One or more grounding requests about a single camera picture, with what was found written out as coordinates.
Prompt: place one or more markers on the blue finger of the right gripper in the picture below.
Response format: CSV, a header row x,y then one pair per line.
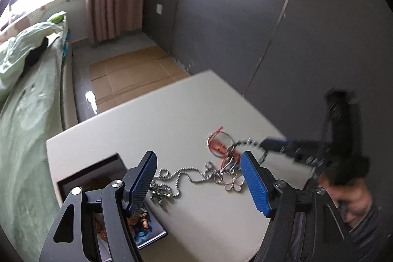
x,y
278,146

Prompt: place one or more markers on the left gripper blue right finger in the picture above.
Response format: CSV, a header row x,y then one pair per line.
x,y
264,188

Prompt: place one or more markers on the flattened cardboard sheet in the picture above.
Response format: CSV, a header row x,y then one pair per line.
x,y
125,77

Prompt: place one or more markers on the green bed sheet mattress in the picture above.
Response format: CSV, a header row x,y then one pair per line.
x,y
30,115

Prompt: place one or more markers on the white wall socket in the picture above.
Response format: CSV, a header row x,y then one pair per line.
x,y
159,8

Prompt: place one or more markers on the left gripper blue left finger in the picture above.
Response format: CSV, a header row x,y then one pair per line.
x,y
137,182

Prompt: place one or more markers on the light green crumpled duvet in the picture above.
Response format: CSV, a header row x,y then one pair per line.
x,y
14,52

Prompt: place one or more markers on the black item on bed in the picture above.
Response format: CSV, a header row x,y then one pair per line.
x,y
33,57

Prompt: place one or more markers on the grey patterned right sleeve forearm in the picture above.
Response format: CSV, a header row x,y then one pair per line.
x,y
364,235

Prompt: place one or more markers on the thin silver hoop bangle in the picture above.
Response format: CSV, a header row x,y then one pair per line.
x,y
218,143

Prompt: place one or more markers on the person's right hand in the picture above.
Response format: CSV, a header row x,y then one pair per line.
x,y
356,197

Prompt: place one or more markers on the black jewelry box white lining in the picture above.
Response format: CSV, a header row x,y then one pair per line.
x,y
92,224

